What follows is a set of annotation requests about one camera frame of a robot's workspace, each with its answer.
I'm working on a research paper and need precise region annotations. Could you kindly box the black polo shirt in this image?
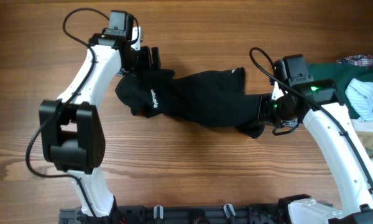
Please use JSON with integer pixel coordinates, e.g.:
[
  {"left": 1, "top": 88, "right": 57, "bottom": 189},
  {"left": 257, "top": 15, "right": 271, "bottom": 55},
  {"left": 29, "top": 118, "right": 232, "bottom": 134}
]
[{"left": 115, "top": 67, "right": 265, "bottom": 139}]

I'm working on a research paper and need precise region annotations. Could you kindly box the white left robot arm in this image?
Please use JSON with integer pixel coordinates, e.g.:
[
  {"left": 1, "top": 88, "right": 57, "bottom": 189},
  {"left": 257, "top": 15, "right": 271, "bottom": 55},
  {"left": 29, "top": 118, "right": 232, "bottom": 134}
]
[{"left": 37, "top": 27, "right": 148, "bottom": 223}]

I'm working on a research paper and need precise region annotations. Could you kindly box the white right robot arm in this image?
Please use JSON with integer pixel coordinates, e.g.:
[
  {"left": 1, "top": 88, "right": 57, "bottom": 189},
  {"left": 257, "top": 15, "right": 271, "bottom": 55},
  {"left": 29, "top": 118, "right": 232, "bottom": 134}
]
[{"left": 262, "top": 78, "right": 373, "bottom": 223}]

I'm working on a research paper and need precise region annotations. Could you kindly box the green garment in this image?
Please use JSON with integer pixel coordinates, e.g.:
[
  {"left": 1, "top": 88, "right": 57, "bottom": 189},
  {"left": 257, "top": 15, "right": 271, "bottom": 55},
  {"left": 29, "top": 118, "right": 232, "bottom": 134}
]
[{"left": 306, "top": 63, "right": 373, "bottom": 119}]

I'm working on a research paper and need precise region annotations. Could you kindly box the light blue striped shirt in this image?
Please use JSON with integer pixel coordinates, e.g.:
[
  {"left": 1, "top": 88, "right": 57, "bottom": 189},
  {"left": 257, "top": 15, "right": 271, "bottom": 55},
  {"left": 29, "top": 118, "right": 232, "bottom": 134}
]
[{"left": 345, "top": 78, "right": 373, "bottom": 121}]

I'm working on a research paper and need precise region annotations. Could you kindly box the red plaid shirt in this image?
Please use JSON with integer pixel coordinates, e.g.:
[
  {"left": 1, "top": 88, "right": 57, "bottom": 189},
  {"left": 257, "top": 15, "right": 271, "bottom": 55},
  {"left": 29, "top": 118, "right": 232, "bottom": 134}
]
[{"left": 336, "top": 54, "right": 373, "bottom": 67}]

